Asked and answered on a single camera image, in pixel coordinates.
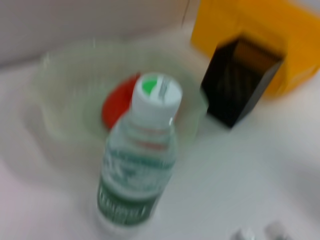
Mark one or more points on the black mesh pen holder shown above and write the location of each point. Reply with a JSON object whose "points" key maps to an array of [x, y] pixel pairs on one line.
{"points": [[237, 95]]}

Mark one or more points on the yellow plastic storage bin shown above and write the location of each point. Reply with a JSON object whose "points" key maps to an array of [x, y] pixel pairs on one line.
{"points": [[300, 50]]}

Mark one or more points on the translucent green wavy fruit plate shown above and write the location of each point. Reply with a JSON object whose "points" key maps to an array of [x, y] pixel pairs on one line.
{"points": [[75, 100]]}

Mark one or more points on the clear green-label water bottle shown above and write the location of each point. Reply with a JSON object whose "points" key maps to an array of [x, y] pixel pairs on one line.
{"points": [[135, 175]]}

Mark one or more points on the orange fruit with stem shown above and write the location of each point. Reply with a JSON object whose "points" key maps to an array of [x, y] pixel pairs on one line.
{"points": [[117, 105]]}

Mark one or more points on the grey silver marker pen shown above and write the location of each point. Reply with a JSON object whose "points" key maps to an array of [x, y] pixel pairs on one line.
{"points": [[275, 231]]}

